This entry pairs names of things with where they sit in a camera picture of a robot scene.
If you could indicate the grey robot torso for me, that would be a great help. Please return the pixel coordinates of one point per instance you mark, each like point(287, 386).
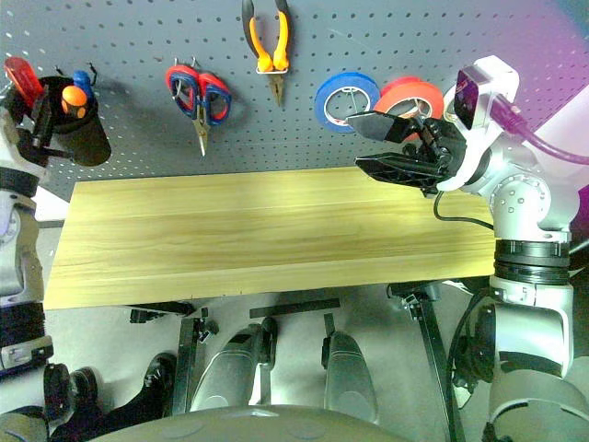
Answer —
point(230, 428)

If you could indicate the grey robot leg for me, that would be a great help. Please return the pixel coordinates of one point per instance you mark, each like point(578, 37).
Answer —
point(349, 377)
point(230, 368)

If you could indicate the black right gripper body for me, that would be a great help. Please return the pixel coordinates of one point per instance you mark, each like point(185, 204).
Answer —
point(444, 147)

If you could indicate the grey left robot leg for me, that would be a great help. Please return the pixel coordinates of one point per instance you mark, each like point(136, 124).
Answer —
point(230, 368)

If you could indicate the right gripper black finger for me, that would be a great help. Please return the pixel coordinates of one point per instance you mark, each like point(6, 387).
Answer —
point(382, 126)
point(400, 168)

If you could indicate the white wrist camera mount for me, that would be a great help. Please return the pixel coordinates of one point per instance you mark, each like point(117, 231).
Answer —
point(9, 138)
point(497, 78)

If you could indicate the black leather shoe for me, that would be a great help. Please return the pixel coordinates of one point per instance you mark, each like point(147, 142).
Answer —
point(158, 375)
point(85, 384)

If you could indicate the silver double scissors hook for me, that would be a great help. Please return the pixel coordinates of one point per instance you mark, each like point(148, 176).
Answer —
point(177, 62)

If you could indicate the silver tape hook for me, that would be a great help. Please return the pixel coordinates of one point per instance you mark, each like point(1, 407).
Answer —
point(353, 101)

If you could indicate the grey pegboard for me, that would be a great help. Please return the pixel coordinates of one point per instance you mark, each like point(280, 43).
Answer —
point(138, 27)

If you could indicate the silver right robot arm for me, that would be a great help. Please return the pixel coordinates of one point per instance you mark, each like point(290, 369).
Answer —
point(520, 198)

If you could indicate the black pegboard hook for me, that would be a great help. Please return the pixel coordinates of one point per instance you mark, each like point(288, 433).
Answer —
point(93, 73)
point(60, 70)

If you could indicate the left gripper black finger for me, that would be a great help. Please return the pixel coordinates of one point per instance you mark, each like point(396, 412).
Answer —
point(45, 110)

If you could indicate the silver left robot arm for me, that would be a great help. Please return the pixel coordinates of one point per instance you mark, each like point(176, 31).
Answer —
point(18, 258)

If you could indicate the grey right robot leg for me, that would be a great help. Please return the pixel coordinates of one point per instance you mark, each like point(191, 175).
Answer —
point(349, 377)

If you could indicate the large red tape roll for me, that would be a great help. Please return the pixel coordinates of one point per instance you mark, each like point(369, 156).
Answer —
point(405, 89)

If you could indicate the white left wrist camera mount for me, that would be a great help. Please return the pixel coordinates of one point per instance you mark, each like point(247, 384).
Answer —
point(9, 138)

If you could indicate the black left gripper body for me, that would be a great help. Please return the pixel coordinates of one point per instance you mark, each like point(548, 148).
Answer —
point(39, 143)

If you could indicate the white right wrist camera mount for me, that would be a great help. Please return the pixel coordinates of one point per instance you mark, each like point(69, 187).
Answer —
point(497, 78)

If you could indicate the blue tape roll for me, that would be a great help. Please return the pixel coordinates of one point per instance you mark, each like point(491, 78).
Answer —
point(322, 101)

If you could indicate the black plastic tool cup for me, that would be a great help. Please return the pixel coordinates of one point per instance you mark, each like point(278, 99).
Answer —
point(87, 143)

